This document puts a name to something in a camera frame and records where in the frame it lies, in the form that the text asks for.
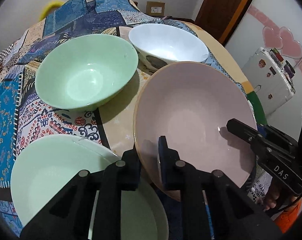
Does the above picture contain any pink ceramic bowl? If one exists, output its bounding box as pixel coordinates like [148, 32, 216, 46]
[133, 62, 256, 189]

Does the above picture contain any white patterned bowl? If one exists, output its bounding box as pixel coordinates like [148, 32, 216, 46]
[128, 23, 209, 72]

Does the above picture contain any right hand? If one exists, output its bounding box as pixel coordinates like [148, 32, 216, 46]
[263, 179, 280, 211]

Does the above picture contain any pale green plate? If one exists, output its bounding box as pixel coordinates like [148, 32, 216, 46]
[10, 134, 169, 239]

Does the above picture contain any white stickered suitcase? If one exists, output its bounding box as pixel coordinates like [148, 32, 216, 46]
[242, 47, 295, 116]

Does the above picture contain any blue patchwork quilt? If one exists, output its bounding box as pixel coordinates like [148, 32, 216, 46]
[0, 0, 152, 235]

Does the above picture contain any green ceramic bowl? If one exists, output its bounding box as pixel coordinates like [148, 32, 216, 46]
[35, 34, 139, 111]

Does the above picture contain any cardboard box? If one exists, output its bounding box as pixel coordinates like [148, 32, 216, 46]
[146, 1, 165, 16]

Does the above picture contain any yellow pillow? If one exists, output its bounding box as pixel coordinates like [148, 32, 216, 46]
[39, 0, 65, 21]

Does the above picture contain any wooden door frame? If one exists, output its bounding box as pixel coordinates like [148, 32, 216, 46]
[195, 0, 253, 46]

